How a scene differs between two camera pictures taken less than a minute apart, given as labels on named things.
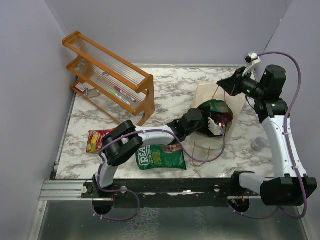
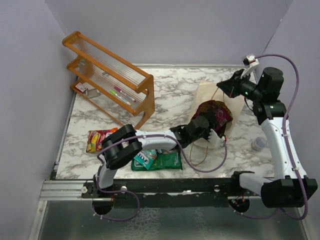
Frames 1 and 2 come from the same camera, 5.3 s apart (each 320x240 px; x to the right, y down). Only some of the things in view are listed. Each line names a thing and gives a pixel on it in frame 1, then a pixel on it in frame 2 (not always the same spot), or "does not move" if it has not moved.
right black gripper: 232,84 does not move
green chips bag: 169,156 does not move
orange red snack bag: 95,138 does not move
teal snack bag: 217,105 to 143,160
